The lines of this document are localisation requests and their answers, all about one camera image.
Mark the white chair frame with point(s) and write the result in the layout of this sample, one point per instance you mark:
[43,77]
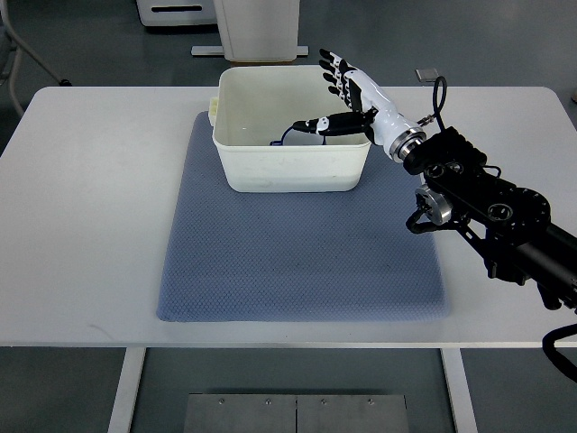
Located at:
[13,47]

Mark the blue textured mat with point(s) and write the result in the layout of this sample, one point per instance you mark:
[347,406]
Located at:
[298,257]

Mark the white appliance with dark slot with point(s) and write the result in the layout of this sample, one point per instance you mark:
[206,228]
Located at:
[158,13]

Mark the white right table leg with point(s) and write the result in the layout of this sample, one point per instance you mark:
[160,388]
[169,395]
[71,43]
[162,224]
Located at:
[458,391]

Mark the white left table leg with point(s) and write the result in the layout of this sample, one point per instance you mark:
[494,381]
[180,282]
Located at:
[127,390]

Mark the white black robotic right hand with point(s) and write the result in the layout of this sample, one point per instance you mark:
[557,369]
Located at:
[371,111]

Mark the white pedestal column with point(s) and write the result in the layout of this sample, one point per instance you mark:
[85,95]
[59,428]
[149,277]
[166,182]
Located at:
[256,31]

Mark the white table leg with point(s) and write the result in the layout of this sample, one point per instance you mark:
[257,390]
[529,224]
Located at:
[458,391]
[127,390]

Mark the white plastic box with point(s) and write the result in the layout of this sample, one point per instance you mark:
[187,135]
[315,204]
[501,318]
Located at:
[257,105]

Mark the small grey floor square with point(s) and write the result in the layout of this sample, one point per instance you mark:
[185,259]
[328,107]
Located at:
[427,75]

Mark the blue mug white inside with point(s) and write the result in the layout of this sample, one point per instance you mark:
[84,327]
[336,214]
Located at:
[292,137]

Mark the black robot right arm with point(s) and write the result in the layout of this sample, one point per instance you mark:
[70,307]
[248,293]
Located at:
[508,226]

